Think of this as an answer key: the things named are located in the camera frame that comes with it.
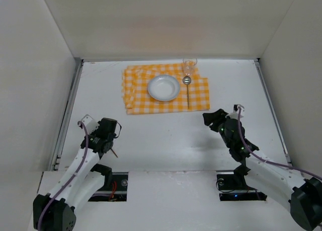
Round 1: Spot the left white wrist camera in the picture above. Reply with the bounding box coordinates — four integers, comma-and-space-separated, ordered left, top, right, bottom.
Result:
80, 114, 99, 133

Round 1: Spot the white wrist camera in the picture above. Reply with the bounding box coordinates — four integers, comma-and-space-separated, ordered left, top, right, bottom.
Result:
80, 114, 99, 133
225, 104, 245, 120

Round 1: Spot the white plate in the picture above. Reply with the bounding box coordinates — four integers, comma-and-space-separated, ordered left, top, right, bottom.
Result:
147, 74, 181, 102

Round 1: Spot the clear plastic cup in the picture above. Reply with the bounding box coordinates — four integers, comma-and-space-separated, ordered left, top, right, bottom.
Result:
182, 58, 198, 76

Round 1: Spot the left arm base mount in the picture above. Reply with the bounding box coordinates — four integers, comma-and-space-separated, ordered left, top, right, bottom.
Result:
89, 172, 128, 202

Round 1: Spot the gold handled spoon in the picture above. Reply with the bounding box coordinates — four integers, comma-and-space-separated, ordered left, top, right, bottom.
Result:
182, 75, 192, 109

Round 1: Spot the yellow checkered cloth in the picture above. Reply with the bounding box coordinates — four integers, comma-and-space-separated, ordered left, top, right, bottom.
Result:
122, 63, 210, 115

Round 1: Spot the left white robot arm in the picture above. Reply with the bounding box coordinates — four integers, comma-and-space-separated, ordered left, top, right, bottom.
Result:
33, 115, 122, 230

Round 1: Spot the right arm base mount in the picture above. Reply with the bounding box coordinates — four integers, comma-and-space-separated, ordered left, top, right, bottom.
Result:
216, 165, 267, 201

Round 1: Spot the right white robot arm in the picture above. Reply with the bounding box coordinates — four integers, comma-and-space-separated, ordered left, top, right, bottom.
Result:
203, 105, 321, 230

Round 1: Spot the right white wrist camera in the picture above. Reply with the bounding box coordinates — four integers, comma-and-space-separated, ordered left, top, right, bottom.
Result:
225, 104, 245, 120

